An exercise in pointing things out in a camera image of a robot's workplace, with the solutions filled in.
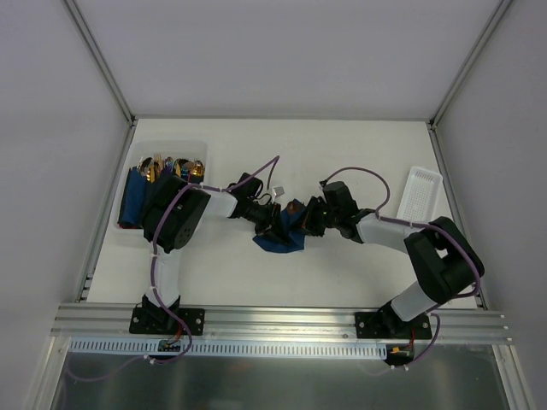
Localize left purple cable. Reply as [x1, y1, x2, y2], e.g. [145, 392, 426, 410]
[149, 154, 281, 365]

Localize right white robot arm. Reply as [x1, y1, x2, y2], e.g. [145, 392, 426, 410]
[291, 181, 485, 338]

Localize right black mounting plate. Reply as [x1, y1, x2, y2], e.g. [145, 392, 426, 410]
[354, 312, 432, 341]

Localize white perforated utensil tray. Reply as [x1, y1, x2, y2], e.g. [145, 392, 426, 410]
[397, 166, 443, 222]

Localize blue paper napkin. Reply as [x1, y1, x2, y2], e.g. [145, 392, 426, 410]
[252, 205, 305, 254]

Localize black mounting plate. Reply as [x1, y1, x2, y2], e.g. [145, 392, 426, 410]
[354, 312, 432, 341]
[128, 305, 205, 336]

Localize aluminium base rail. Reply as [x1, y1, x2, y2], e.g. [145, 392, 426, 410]
[50, 303, 515, 345]

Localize purple cable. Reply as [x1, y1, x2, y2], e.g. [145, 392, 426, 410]
[318, 166, 482, 372]
[149, 154, 281, 365]

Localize white slotted cable duct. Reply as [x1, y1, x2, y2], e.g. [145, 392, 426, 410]
[68, 337, 387, 360]

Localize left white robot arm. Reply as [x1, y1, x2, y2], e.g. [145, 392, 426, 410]
[130, 173, 291, 334]

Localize rolled napkin bundles with cutlery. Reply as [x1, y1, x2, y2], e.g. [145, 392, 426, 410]
[115, 154, 205, 230]

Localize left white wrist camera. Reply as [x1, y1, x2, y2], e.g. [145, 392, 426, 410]
[271, 186, 285, 197]

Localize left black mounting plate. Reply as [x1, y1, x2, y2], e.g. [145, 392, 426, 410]
[128, 305, 205, 336]

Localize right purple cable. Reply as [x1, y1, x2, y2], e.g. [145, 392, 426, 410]
[318, 166, 482, 372]

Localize white plastic bin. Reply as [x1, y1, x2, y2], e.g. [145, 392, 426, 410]
[110, 139, 208, 237]

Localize wooden spoon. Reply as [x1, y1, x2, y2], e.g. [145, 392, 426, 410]
[286, 200, 302, 215]

